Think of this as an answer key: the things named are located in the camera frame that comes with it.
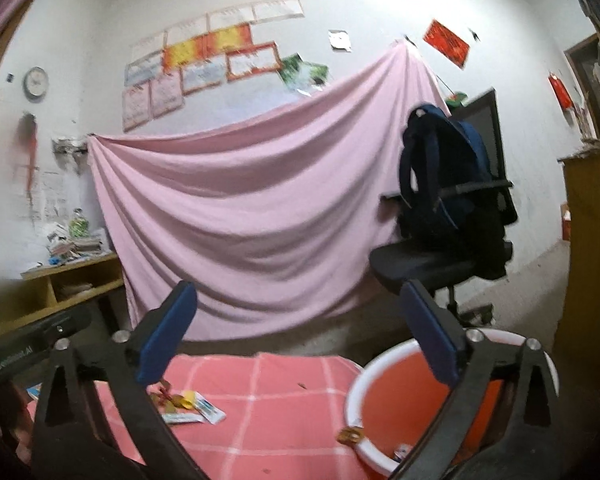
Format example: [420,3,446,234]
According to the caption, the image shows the brown wooden door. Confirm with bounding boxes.
[563,34,600,143]

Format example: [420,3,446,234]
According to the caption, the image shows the round wall clock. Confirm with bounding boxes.
[23,66,49,98]

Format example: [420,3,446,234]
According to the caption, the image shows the wooden cabinet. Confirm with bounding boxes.
[551,152,600,411]

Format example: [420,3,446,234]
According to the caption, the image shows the red hanging packet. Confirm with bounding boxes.
[548,72,573,109]

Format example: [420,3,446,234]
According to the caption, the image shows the wooden shelf desk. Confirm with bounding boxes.
[0,251,126,346]

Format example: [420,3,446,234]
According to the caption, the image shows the red paper decoration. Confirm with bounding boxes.
[423,19,471,69]

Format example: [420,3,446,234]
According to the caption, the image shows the brown snack wrapper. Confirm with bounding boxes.
[336,425,365,445]

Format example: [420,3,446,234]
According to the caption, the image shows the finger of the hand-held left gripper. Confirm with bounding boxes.
[22,305,93,343]

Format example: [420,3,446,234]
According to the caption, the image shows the books in shelf compartment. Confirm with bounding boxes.
[59,282,95,298]

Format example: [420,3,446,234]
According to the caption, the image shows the group of wall certificates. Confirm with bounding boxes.
[121,0,306,133]

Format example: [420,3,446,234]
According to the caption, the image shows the dark blue backpack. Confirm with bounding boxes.
[399,104,496,251]

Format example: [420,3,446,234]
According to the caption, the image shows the white printed wrapper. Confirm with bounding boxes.
[192,392,227,423]

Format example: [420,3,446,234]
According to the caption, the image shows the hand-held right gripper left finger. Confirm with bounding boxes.
[30,280,211,480]

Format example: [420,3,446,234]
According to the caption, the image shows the pink hanging sheet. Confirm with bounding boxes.
[86,42,453,343]

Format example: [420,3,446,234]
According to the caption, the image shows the black office chair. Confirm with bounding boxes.
[369,87,520,328]

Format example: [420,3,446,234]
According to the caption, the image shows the orange plastic bucket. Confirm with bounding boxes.
[344,329,561,480]

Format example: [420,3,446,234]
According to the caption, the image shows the red hanging ornament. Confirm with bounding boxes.
[12,112,40,196]

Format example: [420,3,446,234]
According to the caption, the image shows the wire wall rack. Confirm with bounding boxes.
[51,135,90,157]

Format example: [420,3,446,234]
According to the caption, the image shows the pink checked blanket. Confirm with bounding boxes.
[25,352,381,480]

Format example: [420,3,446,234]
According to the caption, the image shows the white wall calendar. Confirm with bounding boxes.
[30,170,73,221]

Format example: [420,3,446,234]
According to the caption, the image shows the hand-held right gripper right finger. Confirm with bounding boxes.
[394,280,561,480]

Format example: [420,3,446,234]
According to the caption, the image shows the green filled jar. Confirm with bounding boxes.
[69,208,91,238]

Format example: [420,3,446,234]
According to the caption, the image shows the stack of books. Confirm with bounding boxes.
[45,227,110,263]

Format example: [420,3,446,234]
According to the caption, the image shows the green photo print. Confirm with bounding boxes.
[279,52,306,83]
[295,60,329,96]

